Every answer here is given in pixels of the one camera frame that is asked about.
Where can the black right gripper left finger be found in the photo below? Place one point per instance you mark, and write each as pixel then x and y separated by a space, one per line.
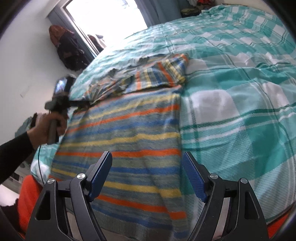
pixel 49 219

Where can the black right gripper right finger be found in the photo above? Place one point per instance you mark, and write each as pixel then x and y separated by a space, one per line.
pixel 233 201

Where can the striped knitted sweater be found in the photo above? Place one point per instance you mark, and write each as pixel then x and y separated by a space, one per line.
pixel 134 116

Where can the black sleeved left forearm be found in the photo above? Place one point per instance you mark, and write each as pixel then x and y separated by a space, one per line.
pixel 13 153

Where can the clothes pile by headboard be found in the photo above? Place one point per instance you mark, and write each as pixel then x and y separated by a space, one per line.
pixel 196 7

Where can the person left hand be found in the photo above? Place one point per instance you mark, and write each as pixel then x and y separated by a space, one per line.
pixel 38 135

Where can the orange trousers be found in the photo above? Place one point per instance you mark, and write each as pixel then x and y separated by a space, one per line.
pixel 29 194

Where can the teal white checked bedspread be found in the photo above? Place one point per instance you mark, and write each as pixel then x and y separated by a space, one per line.
pixel 237 112

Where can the blue grey curtain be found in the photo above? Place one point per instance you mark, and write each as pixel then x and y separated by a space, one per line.
pixel 157 12

